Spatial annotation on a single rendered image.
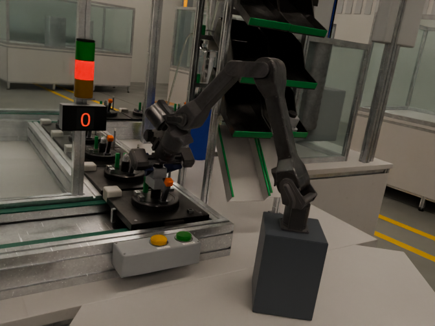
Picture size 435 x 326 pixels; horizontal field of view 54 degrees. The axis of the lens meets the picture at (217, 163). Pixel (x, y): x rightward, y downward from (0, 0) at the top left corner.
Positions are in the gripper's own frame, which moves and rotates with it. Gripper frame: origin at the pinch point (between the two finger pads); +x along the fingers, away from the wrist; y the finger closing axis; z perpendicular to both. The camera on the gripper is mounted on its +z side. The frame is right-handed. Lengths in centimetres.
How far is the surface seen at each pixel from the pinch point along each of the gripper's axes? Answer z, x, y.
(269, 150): 3.3, -1.9, -43.3
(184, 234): -24.2, -5.1, 1.5
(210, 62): 74, 22, -59
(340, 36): 551, 312, -763
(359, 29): 526, 269, -769
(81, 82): 21.0, -12.0, 20.2
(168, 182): -8.1, -4.6, 0.7
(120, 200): -3.3, 11.3, 9.0
